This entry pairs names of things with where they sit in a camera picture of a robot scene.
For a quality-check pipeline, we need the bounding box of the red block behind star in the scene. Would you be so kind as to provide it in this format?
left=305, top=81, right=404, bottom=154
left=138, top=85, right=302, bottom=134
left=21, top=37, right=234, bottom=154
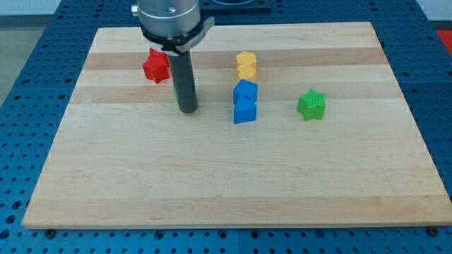
left=149, top=48, right=167, bottom=58

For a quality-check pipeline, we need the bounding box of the blue cube block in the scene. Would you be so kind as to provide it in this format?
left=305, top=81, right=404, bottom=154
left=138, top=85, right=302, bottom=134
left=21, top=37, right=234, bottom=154
left=232, top=79, right=258, bottom=104

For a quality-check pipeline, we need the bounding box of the yellow heart block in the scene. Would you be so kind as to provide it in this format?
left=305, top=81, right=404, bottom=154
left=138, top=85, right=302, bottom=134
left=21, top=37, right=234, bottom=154
left=237, top=65, right=256, bottom=83

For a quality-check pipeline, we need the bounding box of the green star block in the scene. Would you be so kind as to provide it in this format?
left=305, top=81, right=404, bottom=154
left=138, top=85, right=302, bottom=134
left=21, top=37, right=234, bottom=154
left=297, top=89, right=326, bottom=121

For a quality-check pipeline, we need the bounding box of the yellow hexagon block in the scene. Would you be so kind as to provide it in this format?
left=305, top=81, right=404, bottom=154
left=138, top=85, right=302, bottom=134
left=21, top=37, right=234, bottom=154
left=236, top=52, right=257, bottom=68

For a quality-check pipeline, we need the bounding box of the blue triangle block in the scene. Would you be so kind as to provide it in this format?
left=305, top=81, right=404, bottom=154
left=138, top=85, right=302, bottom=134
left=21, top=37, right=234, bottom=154
left=233, top=95, right=257, bottom=124

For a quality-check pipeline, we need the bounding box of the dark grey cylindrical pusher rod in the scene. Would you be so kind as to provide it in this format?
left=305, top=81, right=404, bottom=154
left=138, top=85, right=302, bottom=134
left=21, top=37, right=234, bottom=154
left=168, top=51, right=198, bottom=114

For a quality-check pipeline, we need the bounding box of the light wooden board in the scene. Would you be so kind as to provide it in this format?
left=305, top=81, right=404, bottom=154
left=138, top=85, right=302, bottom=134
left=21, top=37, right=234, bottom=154
left=22, top=22, right=451, bottom=229

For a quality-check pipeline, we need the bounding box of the green circle block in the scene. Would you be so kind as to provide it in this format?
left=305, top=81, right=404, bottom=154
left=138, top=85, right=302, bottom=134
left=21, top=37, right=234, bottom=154
left=172, top=83, right=179, bottom=104

